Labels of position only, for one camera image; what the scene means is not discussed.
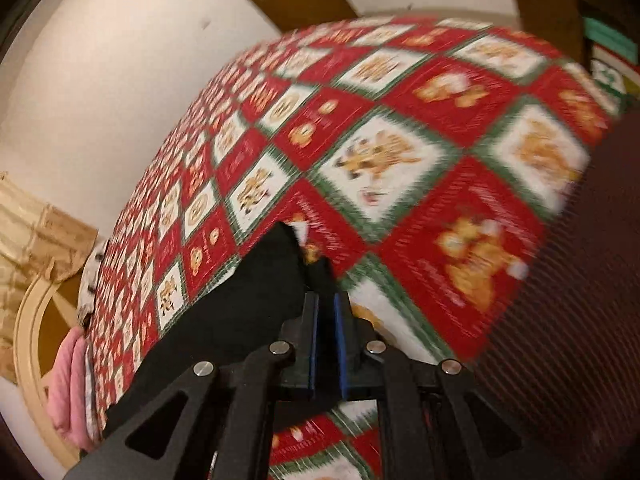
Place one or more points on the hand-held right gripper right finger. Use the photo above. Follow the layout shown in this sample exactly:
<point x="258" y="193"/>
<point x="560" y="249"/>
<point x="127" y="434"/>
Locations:
<point x="343" y="345"/>

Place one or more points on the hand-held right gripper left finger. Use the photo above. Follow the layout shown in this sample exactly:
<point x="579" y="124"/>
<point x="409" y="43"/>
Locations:
<point x="313" y="345"/>

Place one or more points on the black pants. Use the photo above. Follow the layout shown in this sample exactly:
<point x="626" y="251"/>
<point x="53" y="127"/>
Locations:
<point x="240" y="300"/>

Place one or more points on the red checkered printed blanket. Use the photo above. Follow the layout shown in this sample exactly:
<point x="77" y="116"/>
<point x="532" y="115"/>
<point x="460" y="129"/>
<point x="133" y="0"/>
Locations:
<point x="425" y="185"/>

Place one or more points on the white patterned pillow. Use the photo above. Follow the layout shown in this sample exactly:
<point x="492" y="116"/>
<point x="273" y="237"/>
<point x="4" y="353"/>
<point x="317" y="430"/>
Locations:
<point x="92" y="280"/>

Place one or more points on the dark ribbed cloth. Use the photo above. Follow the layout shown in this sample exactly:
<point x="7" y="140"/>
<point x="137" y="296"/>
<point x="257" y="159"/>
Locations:
<point x="580" y="310"/>

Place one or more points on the pink folded blanket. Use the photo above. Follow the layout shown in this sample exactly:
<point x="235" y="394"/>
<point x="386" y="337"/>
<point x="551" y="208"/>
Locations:
<point x="67" y="390"/>

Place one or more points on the cream wooden headboard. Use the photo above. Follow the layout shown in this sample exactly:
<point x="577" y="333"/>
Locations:
<point x="27" y="330"/>

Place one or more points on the beige patterned curtain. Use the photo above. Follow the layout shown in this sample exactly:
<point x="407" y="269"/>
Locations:
<point x="30" y="230"/>

